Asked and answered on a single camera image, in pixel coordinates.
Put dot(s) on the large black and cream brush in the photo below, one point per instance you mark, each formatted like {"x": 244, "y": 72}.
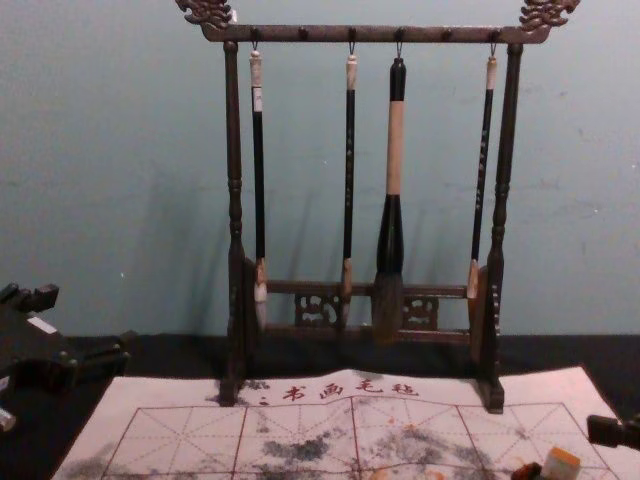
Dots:
{"x": 394, "y": 150}

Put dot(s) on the dark carved wooden brush rack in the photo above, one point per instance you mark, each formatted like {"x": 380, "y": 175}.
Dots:
{"x": 350, "y": 34}

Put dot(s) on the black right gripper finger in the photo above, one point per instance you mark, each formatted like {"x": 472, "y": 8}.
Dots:
{"x": 615, "y": 432}

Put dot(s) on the black table cloth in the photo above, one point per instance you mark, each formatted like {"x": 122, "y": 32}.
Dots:
{"x": 170, "y": 355}

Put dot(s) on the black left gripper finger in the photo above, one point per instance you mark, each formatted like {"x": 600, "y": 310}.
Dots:
{"x": 45, "y": 297}
{"x": 102, "y": 362}

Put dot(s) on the white felt mat red grid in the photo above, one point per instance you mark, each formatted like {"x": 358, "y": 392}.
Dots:
{"x": 320, "y": 430}

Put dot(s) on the thin black white-capped brush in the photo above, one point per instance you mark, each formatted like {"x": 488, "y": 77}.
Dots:
{"x": 349, "y": 175}
{"x": 483, "y": 175}

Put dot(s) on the dark red ink paste dish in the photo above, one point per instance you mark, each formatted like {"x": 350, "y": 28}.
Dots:
{"x": 531, "y": 472}

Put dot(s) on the cream and orange seal stone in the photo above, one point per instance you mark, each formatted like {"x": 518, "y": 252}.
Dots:
{"x": 556, "y": 465}

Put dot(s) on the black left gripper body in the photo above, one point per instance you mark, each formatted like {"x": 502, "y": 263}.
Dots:
{"x": 30, "y": 350}

